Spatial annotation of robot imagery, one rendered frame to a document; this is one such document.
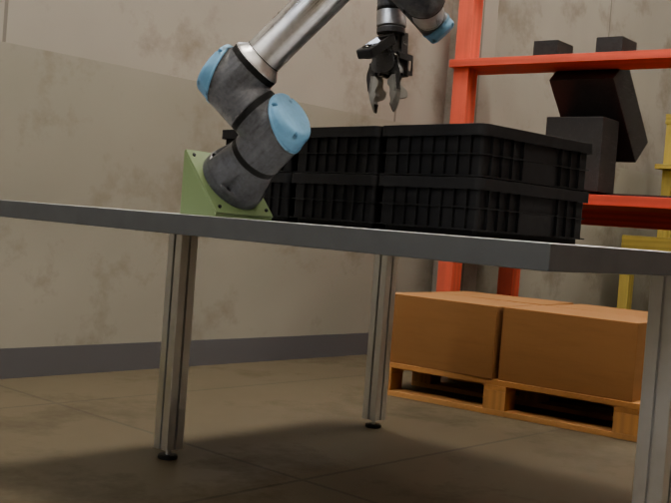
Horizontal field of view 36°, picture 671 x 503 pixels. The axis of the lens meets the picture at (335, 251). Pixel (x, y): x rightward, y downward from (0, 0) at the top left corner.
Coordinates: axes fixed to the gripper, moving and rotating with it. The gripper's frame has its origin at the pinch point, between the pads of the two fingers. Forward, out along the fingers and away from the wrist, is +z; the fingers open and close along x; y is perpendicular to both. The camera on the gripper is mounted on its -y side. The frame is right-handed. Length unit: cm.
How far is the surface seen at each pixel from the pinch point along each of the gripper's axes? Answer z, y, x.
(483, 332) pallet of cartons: 64, 148, 60
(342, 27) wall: -85, 204, 186
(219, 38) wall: -63, 120, 190
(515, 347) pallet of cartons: 69, 151, 47
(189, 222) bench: 33, -70, -8
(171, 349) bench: 65, -10, 64
